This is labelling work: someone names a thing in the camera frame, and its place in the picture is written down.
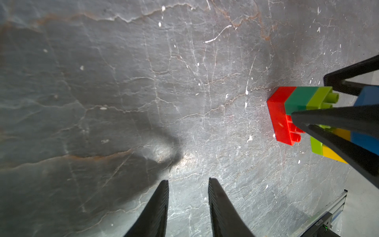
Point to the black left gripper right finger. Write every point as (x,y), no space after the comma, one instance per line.
(225,220)

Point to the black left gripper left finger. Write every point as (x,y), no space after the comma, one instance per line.
(152,221)

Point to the lime green lego brick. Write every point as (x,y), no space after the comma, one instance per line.
(324,98)

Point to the blue lego brick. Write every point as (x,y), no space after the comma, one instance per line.
(367,106)

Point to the dark green lego brick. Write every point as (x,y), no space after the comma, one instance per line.
(299,99)

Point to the yellow lego brick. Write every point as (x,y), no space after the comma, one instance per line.
(336,150)

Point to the red lego brick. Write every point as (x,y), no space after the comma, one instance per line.
(285,131)

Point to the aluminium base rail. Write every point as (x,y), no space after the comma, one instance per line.
(322,224)

